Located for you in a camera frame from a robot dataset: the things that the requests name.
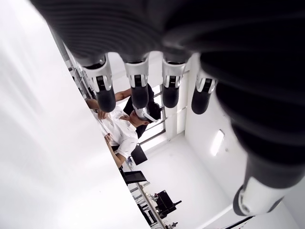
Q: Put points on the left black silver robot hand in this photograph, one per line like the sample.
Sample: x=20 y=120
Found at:
x=214 y=35

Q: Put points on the white VR headset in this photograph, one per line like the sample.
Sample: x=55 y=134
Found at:
x=146 y=115

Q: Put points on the rectangular ceiling light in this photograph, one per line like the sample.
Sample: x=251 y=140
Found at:
x=218 y=142

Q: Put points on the grey framed window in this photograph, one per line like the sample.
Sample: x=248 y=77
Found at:
x=157 y=128

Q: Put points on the person in black shirt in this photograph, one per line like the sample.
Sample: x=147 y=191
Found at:
x=128 y=105

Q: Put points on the seated person in white shirt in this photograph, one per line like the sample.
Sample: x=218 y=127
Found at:
x=124 y=133

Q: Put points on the black square panel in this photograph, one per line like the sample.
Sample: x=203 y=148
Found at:
x=139 y=155

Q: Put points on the black flat monitor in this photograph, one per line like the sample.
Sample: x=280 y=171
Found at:
x=134 y=177

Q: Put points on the black machine on bench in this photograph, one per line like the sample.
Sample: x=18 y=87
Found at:
x=166 y=202

